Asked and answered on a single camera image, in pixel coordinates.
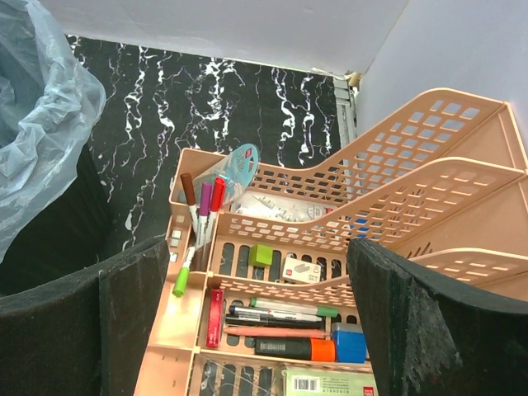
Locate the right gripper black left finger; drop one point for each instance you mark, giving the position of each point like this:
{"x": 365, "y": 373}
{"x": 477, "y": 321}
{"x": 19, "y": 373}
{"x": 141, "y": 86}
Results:
{"x": 85, "y": 333}

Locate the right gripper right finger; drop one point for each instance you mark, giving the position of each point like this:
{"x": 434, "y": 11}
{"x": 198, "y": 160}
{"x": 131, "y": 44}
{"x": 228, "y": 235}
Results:
{"x": 428, "y": 334}

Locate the blue plastic bag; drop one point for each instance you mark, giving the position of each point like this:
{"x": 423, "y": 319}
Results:
{"x": 49, "y": 105}

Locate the red flat box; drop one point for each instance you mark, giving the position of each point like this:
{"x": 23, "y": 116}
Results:
{"x": 216, "y": 315}

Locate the green barcode box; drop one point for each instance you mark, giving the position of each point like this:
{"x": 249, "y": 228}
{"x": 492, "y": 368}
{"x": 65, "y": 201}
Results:
{"x": 309, "y": 381}

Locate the white staples box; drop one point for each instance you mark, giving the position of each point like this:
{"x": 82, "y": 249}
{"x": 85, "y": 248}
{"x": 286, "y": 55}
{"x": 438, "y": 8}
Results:
{"x": 298, "y": 271}

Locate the blue pencil sharpener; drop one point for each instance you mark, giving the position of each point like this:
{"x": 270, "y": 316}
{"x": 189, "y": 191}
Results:
{"x": 349, "y": 342}

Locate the green cap highlighter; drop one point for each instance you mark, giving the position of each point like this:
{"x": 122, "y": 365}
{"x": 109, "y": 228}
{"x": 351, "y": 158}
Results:
{"x": 179, "y": 287}

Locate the black orange highlighter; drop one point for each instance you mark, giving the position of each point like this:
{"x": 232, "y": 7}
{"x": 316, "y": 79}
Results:
{"x": 296, "y": 348}

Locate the orange desk organizer tray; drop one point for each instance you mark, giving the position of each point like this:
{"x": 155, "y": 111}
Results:
{"x": 176, "y": 352}

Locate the orange pencil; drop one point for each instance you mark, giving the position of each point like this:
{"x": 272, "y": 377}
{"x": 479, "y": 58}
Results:
{"x": 275, "y": 332}

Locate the orange file rack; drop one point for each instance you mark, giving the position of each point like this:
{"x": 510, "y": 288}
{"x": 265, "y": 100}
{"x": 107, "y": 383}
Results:
{"x": 442, "y": 181}

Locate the green cap white marker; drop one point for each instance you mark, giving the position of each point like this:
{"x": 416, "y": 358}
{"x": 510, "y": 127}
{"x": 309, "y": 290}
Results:
{"x": 323, "y": 311}

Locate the black pen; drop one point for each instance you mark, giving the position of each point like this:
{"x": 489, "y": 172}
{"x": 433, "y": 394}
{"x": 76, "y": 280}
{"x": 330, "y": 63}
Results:
{"x": 239, "y": 315}

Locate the green cube eraser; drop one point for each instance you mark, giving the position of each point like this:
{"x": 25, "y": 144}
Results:
{"x": 260, "y": 255}

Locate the brown marker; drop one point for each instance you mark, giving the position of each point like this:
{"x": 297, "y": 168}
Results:
{"x": 189, "y": 192}

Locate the magenta marker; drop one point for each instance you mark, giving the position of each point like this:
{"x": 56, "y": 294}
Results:
{"x": 204, "y": 209}

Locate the red marker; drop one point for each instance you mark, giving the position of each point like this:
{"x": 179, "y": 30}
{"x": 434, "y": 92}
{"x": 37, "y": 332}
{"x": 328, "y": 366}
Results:
{"x": 217, "y": 199}

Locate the teal packaged correction tape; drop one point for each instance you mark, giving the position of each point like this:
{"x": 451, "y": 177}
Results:
{"x": 237, "y": 169}

